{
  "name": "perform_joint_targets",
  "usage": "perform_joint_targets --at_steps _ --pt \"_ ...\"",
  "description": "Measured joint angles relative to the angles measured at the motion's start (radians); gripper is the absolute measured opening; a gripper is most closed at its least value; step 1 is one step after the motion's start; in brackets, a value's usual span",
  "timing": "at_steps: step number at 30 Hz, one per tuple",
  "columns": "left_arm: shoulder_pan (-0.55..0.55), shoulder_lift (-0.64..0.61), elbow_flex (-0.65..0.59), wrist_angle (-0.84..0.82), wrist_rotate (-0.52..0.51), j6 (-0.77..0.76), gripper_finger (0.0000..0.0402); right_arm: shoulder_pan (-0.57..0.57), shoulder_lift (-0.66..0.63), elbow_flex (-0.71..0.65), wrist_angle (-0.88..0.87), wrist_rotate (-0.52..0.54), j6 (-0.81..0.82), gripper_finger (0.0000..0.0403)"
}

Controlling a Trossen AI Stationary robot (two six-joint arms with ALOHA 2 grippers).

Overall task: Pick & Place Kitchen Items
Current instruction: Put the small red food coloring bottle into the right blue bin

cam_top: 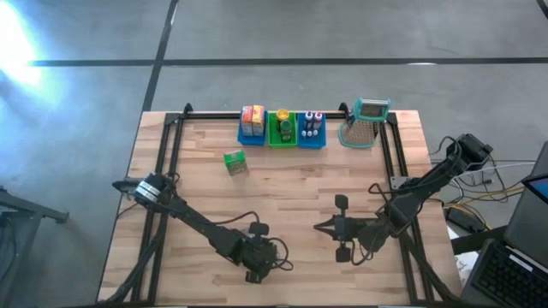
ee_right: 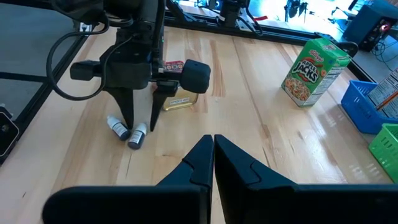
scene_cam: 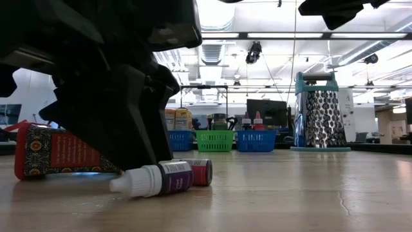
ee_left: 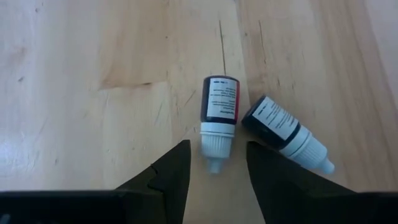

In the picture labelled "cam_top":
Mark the black keyboard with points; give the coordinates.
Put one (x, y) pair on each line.
(509, 278)

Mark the orange cereal box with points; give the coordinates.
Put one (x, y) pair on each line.
(247, 120)

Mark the blue plastic basket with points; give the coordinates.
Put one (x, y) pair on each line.
(245, 140)
(310, 143)

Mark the green tin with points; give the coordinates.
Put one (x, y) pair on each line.
(286, 129)

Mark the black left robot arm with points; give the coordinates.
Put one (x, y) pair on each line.
(192, 218)

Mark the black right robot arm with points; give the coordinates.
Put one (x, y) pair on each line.
(419, 192)

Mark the red icing bottle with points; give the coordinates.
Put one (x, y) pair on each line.
(317, 118)

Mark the black table frame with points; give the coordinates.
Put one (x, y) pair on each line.
(173, 128)

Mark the laptop with blue screen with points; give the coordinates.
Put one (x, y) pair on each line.
(540, 188)

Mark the green Apple Jacks box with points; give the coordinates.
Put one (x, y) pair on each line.
(235, 162)

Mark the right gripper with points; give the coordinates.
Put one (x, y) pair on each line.
(347, 229)

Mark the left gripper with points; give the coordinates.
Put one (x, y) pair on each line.
(259, 254)

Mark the yellow Corn Pops box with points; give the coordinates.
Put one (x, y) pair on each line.
(258, 120)

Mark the white paper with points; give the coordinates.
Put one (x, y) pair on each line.
(466, 267)

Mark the dark grey side stand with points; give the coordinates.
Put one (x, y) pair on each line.
(25, 206)

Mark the purple icing bottle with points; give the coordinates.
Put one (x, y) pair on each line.
(308, 118)

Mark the black power adapter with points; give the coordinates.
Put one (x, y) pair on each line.
(460, 219)

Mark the green plastic basket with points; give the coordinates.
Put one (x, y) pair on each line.
(274, 137)

